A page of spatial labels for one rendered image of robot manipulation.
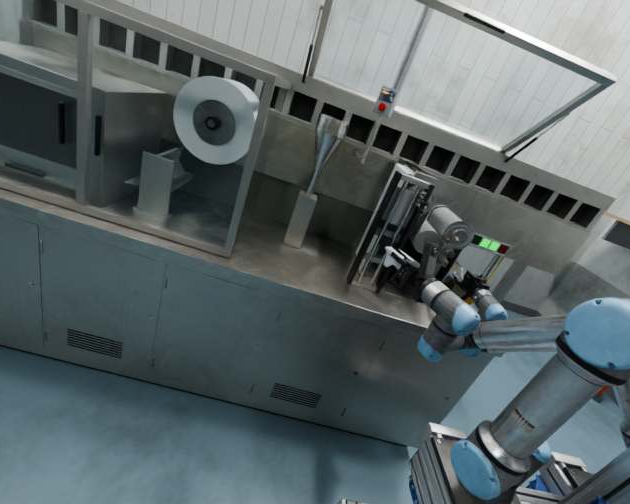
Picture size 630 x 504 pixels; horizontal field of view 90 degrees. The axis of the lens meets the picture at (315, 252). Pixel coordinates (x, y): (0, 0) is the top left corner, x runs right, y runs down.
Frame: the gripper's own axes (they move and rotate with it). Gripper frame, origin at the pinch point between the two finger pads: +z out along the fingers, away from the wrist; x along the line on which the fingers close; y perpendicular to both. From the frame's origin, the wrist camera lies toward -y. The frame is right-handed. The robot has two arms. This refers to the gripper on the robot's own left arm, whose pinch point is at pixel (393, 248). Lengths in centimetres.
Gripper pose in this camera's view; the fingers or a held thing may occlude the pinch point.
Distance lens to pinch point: 109.1
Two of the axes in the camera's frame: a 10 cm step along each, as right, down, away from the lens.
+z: -4.1, -5.3, 7.4
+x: 8.0, 1.8, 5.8
